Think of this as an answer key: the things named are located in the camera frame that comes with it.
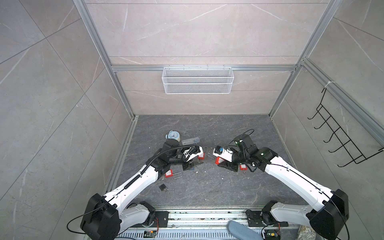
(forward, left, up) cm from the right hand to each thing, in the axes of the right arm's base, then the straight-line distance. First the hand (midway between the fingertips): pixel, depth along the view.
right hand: (220, 158), depth 77 cm
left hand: (+1, +11, +3) cm, 12 cm away
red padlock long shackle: (-2, +29, -15) cm, 33 cm away
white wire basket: (+53, +11, +14) cm, 55 cm away
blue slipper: (-31, -8, -14) cm, 35 cm away
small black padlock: (-9, +32, -16) cm, 37 cm away
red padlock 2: (-3, +2, +3) cm, 5 cm away
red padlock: (+9, +9, -15) cm, 20 cm away
